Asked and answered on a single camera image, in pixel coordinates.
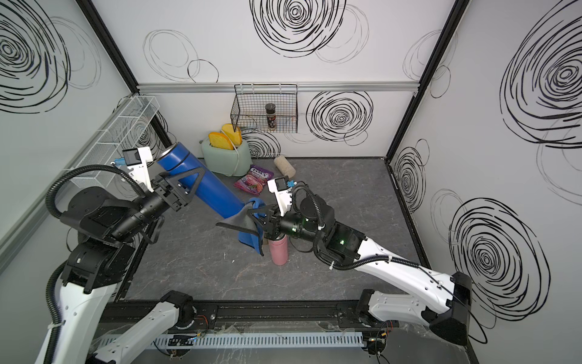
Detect black wire basket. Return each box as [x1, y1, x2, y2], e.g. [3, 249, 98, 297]
[230, 83, 299, 133]

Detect purple candy bag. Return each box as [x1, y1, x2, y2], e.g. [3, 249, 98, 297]
[233, 165, 274, 197]

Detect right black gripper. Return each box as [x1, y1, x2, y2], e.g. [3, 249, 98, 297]
[252, 199, 327, 244]

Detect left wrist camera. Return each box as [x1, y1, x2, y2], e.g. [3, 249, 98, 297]
[112, 147, 154, 192]

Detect white mesh wall shelf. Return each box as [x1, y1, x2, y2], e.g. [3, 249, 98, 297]
[66, 95, 161, 171]

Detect front yellow toast slice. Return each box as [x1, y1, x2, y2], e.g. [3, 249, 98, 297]
[209, 132, 235, 150]

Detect yellow toast slice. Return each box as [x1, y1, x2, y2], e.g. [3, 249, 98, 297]
[209, 132, 235, 150]
[221, 123, 243, 147]

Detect blue and grey cloth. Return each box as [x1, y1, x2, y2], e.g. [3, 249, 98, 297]
[215, 197, 265, 256]

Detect dark spice bottle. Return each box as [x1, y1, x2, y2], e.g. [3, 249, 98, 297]
[265, 103, 277, 129]

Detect pink thermos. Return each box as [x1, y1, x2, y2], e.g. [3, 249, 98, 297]
[268, 235, 289, 266]

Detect mint green toaster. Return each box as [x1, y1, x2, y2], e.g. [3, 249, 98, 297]
[201, 139, 252, 177]

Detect blue thermos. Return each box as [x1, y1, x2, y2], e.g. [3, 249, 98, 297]
[157, 143, 244, 218]

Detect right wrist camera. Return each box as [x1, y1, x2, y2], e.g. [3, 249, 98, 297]
[267, 176, 295, 217]

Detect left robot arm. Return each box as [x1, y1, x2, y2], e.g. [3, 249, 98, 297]
[36, 165, 205, 363]

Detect rear yellow toast slice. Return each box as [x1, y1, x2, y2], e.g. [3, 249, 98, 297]
[221, 123, 243, 147]

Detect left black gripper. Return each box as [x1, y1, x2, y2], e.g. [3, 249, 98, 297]
[114, 165, 205, 247]

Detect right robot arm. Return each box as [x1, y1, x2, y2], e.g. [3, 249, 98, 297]
[243, 178, 471, 346]

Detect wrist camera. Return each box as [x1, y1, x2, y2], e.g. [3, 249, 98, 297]
[267, 176, 295, 217]
[112, 147, 154, 192]

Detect white slotted cable duct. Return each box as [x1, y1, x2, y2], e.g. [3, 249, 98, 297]
[96, 331, 365, 351]

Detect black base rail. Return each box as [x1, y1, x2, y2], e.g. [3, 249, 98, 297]
[99, 299, 460, 329]

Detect clear jar of oats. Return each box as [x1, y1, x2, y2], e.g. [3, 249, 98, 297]
[274, 155, 296, 179]

